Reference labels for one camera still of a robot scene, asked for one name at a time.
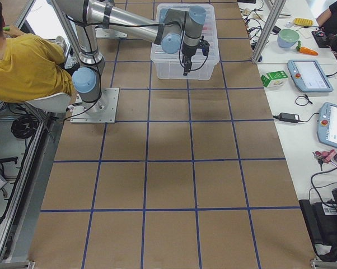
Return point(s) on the keys with pink fob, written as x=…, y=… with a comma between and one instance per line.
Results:
x=326, y=157

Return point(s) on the clear plastic storage box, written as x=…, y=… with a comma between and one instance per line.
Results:
x=178, y=66

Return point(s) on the blue teach pendant near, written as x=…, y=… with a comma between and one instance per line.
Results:
x=327, y=124

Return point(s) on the green white carton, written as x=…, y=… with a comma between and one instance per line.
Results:
x=274, y=79

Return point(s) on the blue teach pendant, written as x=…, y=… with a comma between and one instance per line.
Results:
x=308, y=76
x=327, y=124

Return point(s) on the square robot base plate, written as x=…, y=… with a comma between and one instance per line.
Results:
x=104, y=111

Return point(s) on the green bowl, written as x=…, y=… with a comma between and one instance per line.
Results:
x=287, y=38

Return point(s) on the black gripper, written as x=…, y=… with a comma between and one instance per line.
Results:
x=187, y=55

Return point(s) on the blue teach pendant far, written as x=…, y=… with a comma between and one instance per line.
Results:
x=308, y=76

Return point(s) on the person in yellow shirt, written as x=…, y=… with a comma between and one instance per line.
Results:
x=31, y=67

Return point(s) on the clear plastic box lid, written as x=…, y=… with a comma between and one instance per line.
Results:
x=158, y=55

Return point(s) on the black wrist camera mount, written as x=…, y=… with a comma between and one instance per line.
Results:
x=204, y=46

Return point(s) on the black power adapter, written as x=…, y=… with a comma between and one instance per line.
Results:
x=289, y=117

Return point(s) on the toy carrot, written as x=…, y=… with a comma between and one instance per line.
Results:
x=305, y=50

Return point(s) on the aluminium frame post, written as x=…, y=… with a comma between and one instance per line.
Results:
x=270, y=23

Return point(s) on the yellow toy corn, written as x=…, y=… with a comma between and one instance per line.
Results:
x=303, y=22

